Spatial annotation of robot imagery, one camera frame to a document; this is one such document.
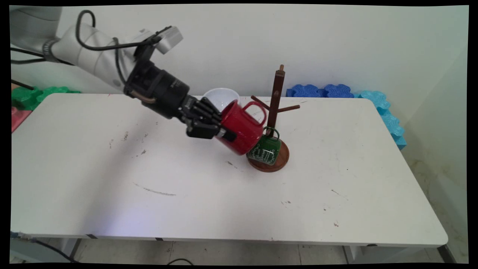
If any light blue foam mat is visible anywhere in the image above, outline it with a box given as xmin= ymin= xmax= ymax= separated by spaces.
xmin=358 ymin=90 xmax=407 ymax=150

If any brown wooden mug tree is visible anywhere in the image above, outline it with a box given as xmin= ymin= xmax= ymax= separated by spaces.
xmin=246 ymin=64 xmax=301 ymax=173

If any green enamel mug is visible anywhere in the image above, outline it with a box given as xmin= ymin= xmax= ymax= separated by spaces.
xmin=246 ymin=127 xmax=282 ymax=166

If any red foam puzzle mat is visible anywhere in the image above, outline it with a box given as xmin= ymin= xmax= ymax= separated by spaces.
xmin=11 ymin=106 xmax=32 ymax=133

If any blue bowl white inside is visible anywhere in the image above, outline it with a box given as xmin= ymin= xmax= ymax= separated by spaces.
xmin=204 ymin=88 xmax=240 ymax=112

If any green foam puzzle mat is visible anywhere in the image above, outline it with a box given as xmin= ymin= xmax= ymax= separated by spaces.
xmin=11 ymin=86 xmax=81 ymax=111

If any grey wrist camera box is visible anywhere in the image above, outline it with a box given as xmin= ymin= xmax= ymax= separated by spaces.
xmin=140 ymin=26 xmax=184 ymax=55

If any bronze curved tube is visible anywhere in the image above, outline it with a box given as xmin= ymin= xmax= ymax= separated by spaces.
xmin=130 ymin=89 xmax=157 ymax=105

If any red enamel mug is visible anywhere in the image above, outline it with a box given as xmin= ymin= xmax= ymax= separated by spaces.
xmin=214 ymin=99 xmax=268 ymax=156

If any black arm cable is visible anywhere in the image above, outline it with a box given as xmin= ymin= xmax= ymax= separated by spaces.
xmin=10 ymin=10 xmax=173 ymax=87

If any black cable with plug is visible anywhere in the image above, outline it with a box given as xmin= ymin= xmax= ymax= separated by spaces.
xmin=10 ymin=231 xmax=77 ymax=263

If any dark blue foam mat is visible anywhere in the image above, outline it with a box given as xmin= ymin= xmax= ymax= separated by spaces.
xmin=286 ymin=84 xmax=325 ymax=98
xmin=323 ymin=84 xmax=354 ymax=99

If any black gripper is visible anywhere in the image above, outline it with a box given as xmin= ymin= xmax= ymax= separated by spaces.
xmin=124 ymin=60 xmax=238 ymax=143

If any grey table leg frame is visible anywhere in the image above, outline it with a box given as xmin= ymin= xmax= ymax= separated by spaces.
xmin=343 ymin=245 xmax=457 ymax=264
xmin=10 ymin=235 xmax=81 ymax=263

